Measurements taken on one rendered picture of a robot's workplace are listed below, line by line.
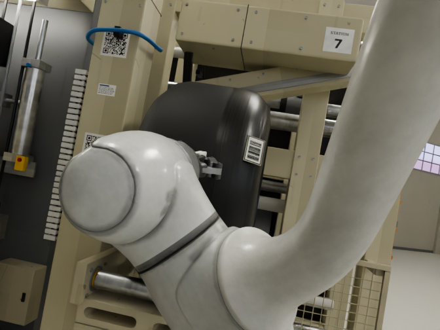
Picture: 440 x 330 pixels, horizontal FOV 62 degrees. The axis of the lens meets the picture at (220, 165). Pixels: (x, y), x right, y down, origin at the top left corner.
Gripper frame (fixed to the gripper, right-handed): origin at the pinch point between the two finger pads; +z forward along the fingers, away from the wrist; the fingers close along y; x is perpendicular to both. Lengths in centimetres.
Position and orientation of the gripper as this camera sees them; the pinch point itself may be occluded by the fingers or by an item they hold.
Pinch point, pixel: (198, 159)
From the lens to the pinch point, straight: 70.3
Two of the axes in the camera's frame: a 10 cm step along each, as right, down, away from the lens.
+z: 1.4, -0.8, 9.9
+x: -1.5, 9.8, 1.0
